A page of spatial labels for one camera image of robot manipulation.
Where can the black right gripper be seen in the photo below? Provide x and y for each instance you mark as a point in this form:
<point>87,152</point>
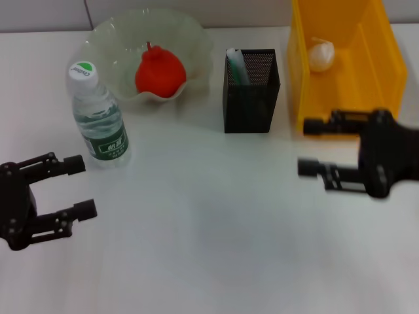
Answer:
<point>389,153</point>

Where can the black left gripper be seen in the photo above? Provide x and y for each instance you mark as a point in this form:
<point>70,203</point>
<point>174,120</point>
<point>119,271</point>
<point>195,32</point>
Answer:
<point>14,209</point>

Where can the clear green-label water bottle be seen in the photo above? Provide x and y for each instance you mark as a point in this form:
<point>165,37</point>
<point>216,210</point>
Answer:
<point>101,131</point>

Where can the white paper ball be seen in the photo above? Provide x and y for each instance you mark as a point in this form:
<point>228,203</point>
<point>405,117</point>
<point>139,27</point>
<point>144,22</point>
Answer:
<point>322,57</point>

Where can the grey marker pen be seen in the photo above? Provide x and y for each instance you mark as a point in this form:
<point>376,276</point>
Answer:
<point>244,70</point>

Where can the black mesh pen holder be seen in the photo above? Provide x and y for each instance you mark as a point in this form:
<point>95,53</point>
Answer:
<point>258,108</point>

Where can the orange-red toy fruit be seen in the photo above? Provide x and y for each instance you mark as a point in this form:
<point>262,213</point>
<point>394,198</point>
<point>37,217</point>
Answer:
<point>160,73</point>

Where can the translucent wavy fruit bowl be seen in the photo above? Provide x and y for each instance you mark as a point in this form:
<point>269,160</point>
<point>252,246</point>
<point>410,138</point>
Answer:
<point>114,39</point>

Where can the yellow plastic bin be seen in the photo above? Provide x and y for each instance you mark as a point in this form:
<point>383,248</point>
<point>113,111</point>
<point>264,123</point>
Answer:
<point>360,65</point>

